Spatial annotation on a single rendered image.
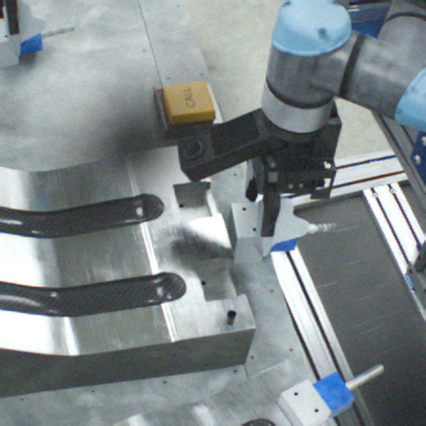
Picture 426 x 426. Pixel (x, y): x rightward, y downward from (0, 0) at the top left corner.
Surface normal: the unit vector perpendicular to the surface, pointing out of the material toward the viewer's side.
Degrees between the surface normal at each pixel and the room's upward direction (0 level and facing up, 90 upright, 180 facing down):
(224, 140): 32
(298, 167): 0
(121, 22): 0
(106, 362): 90
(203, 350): 90
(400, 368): 0
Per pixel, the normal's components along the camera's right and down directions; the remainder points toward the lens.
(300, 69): -0.37, 0.72
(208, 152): -0.43, -0.48
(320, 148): 0.14, 0.80
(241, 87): 0.11, -0.59
